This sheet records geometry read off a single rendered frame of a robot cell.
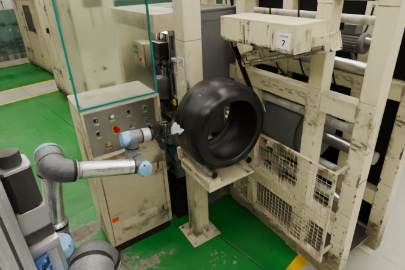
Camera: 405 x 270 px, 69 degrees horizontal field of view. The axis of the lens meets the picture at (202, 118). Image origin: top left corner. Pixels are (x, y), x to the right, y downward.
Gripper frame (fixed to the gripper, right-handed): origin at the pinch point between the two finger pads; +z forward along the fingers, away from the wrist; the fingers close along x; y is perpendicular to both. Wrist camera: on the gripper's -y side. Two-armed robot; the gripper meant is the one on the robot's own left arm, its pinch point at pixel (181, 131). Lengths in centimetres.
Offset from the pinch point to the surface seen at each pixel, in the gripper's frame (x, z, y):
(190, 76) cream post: 26.6, 20.4, 23.8
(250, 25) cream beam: -4, 40, 59
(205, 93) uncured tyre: -2.0, 13.6, 21.7
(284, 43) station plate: -30, 41, 52
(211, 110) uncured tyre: -11.1, 12.0, 14.5
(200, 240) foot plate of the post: 23, 37, -117
